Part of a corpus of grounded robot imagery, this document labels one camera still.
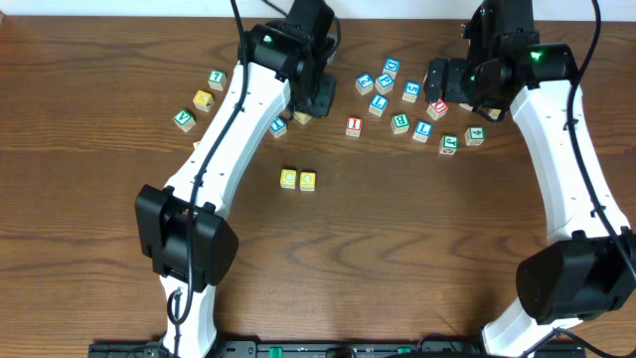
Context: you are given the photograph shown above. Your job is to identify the blue block L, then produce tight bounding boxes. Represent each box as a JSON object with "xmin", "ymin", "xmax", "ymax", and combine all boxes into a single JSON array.
[{"xmin": 412, "ymin": 120, "xmax": 433, "ymax": 143}]

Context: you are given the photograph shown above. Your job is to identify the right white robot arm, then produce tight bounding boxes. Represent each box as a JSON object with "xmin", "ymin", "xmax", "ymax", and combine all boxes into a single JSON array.
[{"xmin": 424, "ymin": 44, "xmax": 635, "ymax": 357}]

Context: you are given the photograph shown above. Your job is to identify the blue block 5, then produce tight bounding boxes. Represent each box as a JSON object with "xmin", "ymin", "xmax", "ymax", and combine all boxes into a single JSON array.
[{"xmin": 401, "ymin": 81, "xmax": 421, "ymax": 103}]

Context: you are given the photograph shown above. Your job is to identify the blue block T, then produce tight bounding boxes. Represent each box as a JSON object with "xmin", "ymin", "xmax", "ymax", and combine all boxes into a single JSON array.
[{"xmin": 268, "ymin": 116, "xmax": 287, "ymax": 138}]

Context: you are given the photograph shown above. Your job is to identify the blue block P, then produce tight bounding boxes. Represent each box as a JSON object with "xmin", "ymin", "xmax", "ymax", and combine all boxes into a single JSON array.
[{"xmin": 375, "ymin": 73, "xmax": 395, "ymax": 94}]

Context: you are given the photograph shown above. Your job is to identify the blue block D upper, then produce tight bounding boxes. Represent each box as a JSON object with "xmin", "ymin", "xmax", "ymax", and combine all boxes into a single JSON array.
[{"xmin": 383, "ymin": 58, "xmax": 401, "ymax": 79}]

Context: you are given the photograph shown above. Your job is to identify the green block B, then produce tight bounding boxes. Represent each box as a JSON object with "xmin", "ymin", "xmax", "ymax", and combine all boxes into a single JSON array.
[{"xmin": 391, "ymin": 112, "xmax": 409, "ymax": 134}]

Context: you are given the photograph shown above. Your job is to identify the green block 7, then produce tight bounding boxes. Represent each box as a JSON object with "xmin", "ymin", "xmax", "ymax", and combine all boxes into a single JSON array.
[{"xmin": 208, "ymin": 70, "xmax": 228, "ymax": 91}]

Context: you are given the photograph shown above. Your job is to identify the green block V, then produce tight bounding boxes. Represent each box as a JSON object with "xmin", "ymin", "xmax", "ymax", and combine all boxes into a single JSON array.
[{"xmin": 173, "ymin": 109, "xmax": 196, "ymax": 132}]

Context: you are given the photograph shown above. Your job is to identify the blue block 2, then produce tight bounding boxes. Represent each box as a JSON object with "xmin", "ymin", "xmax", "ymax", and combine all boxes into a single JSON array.
[{"xmin": 355, "ymin": 73, "xmax": 374, "ymax": 95}]

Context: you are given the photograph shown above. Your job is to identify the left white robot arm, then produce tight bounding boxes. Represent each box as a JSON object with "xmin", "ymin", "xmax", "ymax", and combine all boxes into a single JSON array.
[{"xmin": 134, "ymin": 20, "xmax": 336, "ymax": 357}]

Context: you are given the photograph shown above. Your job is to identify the yellow block O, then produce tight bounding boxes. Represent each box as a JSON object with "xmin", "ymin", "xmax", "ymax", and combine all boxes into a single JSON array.
[{"xmin": 299, "ymin": 172, "xmax": 316, "ymax": 192}]

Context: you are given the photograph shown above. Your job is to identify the red block U right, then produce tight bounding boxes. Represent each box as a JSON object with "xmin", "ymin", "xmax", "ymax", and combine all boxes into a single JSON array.
[{"xmin": 426, "ymin": 98, "xmax": 449, "ymax": 120}]

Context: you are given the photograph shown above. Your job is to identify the green block 4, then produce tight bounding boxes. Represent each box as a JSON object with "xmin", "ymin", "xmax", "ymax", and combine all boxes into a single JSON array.
[{"xmin": 464, "ymin": 126, "xmax": 485, "ymax": 146}]

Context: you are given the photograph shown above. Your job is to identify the yellow block C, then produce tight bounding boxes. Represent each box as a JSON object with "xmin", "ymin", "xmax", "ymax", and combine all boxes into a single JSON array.
[{"xmin": 279, "ymin": 168, "xmax": 297, "ymax": 190}]

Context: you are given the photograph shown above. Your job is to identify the yellow block A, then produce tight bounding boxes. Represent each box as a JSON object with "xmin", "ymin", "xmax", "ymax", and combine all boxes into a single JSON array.
[{"xmin": 193, "ymin": 90, "xmax": 214, "ymax": 112}]

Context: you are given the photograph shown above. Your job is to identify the red block I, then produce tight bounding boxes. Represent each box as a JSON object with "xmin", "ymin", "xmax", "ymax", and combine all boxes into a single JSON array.
[{"xmin": 346, "ymin": 116, "xmax": 364, "ymax": 137}]

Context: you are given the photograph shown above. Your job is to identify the green block J lower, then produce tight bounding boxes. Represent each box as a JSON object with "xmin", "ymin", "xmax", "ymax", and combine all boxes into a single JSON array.
[{"xmin": 438, "ymin": 134, "xmax": 458, "ymax": 155}]

